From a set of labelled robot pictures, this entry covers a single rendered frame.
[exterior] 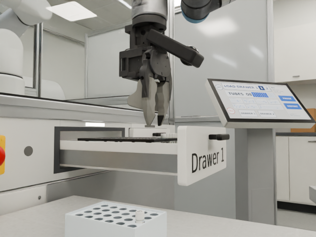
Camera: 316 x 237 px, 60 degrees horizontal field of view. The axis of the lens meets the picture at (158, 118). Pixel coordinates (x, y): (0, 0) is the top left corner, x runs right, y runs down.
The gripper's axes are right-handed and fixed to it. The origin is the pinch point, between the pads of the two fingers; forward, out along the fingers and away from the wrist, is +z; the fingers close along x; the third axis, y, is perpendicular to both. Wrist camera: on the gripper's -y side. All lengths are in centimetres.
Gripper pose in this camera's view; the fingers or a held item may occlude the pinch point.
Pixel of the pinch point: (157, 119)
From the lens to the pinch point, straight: 54.5
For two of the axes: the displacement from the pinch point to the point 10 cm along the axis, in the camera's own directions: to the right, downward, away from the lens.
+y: -8.4, 0.2, 5.4
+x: -5.4, -0.4, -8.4
